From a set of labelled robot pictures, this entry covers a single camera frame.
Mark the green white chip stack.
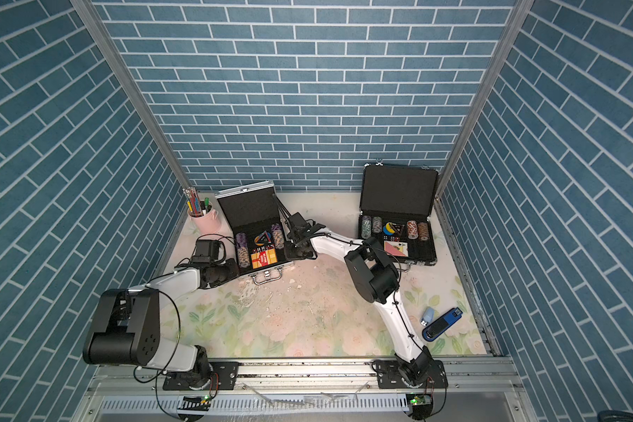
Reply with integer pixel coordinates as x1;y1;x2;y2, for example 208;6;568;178
360;216;372;240

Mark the red white chip stack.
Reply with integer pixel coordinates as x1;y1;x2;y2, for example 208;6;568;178
406;220;418;240

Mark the blue black handheld device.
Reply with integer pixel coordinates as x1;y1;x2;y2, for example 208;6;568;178
422;307;462;342

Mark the purple chip stack left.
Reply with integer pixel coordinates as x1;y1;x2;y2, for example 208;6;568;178
235;232;251;268

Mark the grey chip stack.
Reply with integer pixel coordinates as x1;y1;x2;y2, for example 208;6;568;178
371;216;383;234

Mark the orange card deck box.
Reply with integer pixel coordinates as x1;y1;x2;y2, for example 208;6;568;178
251;248;278;269

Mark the colourful triangle dealer button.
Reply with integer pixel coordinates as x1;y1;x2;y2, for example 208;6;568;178
254;230;274;247

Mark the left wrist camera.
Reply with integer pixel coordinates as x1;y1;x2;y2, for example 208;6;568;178
191;239;224;265

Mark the silver aluminium poker case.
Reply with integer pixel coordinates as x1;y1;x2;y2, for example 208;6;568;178
216;181;290;286

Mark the yellow blue dealer button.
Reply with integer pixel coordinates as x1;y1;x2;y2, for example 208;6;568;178
383;223;397;236

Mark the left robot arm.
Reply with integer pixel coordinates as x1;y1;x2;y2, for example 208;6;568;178
83;235;239;394

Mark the pink white card deck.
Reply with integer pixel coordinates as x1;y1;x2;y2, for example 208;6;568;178
383;241;410;258

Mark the black poker case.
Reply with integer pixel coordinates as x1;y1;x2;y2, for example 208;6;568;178
358;164;439;266

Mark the purple chip stack right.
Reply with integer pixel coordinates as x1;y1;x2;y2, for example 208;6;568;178
271;223;285;250

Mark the pink pen cup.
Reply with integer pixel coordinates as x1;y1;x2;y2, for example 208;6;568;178
190;209;222;236

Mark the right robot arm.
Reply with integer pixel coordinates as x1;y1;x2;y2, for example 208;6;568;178
285;213;448;390

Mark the metal base rail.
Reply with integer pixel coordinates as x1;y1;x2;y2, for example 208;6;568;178
74;355;536;421

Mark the small light blue object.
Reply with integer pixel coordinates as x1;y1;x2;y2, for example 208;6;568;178
420;307;435;326

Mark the orange blue chip stack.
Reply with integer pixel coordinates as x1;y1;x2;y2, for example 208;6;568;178
418;222;430;242

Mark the purple chip stack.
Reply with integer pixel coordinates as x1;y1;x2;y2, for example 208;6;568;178
235;232;251;268
271;223;285;250

